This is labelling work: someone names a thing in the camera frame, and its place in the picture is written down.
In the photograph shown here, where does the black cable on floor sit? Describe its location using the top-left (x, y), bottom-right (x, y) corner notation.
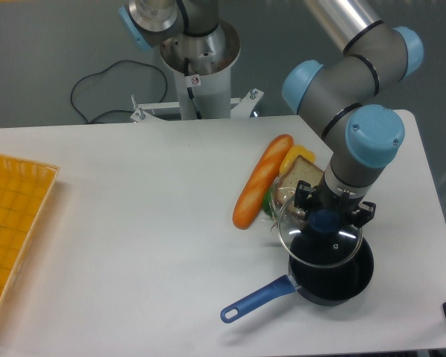
top-left (70, 59), bottom-right (169, 124)

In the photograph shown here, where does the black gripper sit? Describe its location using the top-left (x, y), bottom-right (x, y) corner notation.
top-left (294, 180), bottom-right (376, 226)

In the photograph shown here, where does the glass lid blue knob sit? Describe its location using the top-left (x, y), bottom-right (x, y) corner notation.
top-left (277, 196), bottom-right (363, 268)

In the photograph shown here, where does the green toy vegetable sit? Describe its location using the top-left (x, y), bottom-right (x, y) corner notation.
top-left (262, 189), bottom-right (274, 217)

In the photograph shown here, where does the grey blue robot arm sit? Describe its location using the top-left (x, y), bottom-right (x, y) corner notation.
top-left (119, 1), bottom-right (424, 227)

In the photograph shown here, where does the dark saucepan blue handle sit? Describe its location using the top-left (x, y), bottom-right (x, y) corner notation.
top-left (220, 239), bottom-right (374, 324)

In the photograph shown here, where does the yellow plastic basket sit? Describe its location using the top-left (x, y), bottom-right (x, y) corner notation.
top-left (0, 154), bottom-right (59, 310)

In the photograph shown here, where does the wrapped bread slice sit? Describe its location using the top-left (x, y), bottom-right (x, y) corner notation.
top-left (269, 155), bottom-right (323, 218)

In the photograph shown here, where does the orange toy baguette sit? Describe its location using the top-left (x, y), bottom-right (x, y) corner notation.
top-left (232, 134), bottom-right (294, 230)

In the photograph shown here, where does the yellow toy bell pepper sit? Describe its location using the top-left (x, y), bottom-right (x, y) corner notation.
top-left (279, 145), bottom-right (316, 174)

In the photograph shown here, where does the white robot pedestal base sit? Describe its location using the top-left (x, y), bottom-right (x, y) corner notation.
top-left (129, 18), bottom-right (265, 123)

